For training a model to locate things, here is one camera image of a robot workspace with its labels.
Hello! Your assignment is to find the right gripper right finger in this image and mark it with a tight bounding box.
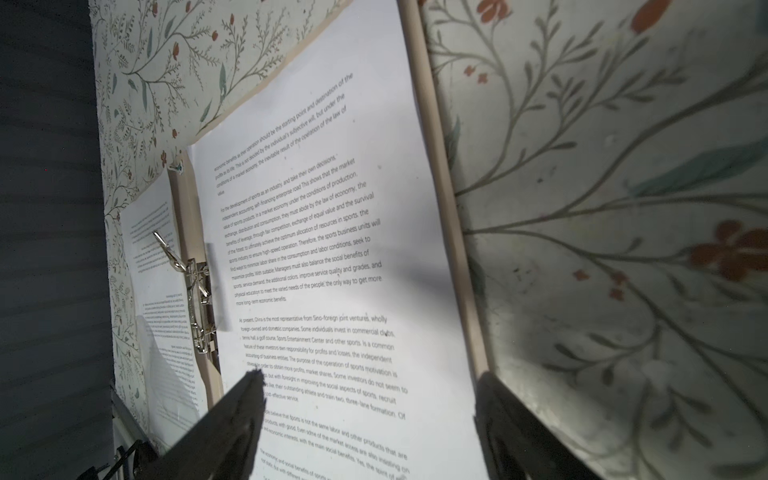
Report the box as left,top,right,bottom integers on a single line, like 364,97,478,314
474,371,599,480

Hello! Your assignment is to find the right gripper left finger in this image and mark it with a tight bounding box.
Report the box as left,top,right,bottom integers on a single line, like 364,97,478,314
137,369,266,480

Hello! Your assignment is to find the printed paper sheet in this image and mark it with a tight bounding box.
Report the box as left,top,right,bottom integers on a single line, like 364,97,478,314
121,171,208,452
188,1,487,479

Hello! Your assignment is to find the beige paper folder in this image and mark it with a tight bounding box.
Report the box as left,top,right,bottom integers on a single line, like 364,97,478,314
166,0,493,409

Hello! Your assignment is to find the metal folder clip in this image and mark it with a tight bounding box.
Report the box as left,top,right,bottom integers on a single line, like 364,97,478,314
152,231,218,360

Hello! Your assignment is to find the floral table mat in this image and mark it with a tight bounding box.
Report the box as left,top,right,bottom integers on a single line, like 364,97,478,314
88,1,767,479

